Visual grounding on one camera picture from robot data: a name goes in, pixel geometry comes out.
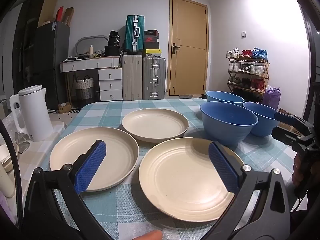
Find purple plastic bag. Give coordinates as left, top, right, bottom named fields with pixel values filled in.
left=262, top=87, right=281, bottom=111

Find person's right hand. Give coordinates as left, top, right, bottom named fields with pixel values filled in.
left=292, top=152, right=304, bottom=188

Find teal suitcase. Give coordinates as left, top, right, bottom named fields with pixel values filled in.
left=125, top=15, right=145, bottom=53

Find wooden door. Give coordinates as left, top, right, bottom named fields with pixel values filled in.
left=169, top=0, right=209, bottom=96

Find stack of beige bowls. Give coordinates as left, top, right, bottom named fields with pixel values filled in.
left=0, top=143, right=19, bottom=173

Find beige cup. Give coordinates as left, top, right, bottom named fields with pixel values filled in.
left=0, top=171, right=14, bottom=198

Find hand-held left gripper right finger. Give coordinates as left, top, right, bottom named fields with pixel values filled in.
left=200, top=141, right=292, bottom=240

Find white dresser with drawers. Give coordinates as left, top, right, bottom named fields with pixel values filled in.
left=60, top=56, right=123, bottom=102

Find large printed cardboard box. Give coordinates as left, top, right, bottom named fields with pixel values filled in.
left=277, top=108, right=304, bottom=137

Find beige suitcase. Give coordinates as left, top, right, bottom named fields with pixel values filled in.
left=122, top=54, right=143, bottom=101

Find black bag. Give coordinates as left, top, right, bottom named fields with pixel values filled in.
left=108, top=30, right=121, bottom=47

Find shoe rack with shoes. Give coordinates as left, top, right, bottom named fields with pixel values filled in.
left=226, top=47, right=268, bottom=92

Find cream plate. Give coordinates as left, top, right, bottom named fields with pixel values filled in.
left=122, top=108, right=189, bottom=143
left=49, top=127, right=140, bottom=192
left=139, top=137, right=247, bottom=222

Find beige checked tablecloth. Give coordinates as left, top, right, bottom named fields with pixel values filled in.
left=0, top=112, right=68, bottom=200

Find dark refrigerator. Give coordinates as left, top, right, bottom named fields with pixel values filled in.
left=32, top=21, right=71, bottom=110

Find wooden shoe rack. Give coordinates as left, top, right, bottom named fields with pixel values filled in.
left=227, top=56, right=270, bottom=95

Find white electric kettle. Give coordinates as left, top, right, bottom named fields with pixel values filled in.
left=9, top=84, right=54, bottom=142

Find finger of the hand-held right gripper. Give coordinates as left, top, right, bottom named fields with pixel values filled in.
left=271, top=127, right=306, bottom=147
left=274, top=111, right=314, bottom=137

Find grey oval mirror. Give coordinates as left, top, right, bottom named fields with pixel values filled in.
left=75, top=35, right=109, bottom=56

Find black and white patterned rug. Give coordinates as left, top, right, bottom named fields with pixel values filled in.
left=48, top=108, right=81, bottom=115

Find teal checked tablecloth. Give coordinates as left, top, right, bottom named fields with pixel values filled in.
left=41, top=98, right=300, bottom=240

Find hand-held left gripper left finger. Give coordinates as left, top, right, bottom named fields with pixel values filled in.
left=23, top=139, right=111, bottom=240

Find woven laundry basket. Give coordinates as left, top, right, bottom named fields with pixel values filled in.
left=75, top=75, right=95, bottom=101

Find silver suitcase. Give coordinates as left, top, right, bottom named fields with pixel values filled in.
left=142, top=56, right=166, bottom=100

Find metal stand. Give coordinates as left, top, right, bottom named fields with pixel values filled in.
left=15, top=132, right=32, bottom=153

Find flat cardboard sheet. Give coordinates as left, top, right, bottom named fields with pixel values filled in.
left=37, top=0, right=58, bottom=28

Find small cardboard box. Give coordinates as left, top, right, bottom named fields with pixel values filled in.
left=58, top=102, right=72, bottom=113

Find person's left hand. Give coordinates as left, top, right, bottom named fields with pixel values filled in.
left=134, top=229, right=164, bottom=240

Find brown cardboard box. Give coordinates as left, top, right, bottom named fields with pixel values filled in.
left=64, top=7, right=75, bottom=27

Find blue bowl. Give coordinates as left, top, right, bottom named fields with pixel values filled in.
left=200, top=101, right=259, bottom=147
left=243, top=102, right=280, bottom=137
left=205, top=91, right=245, bottom=106

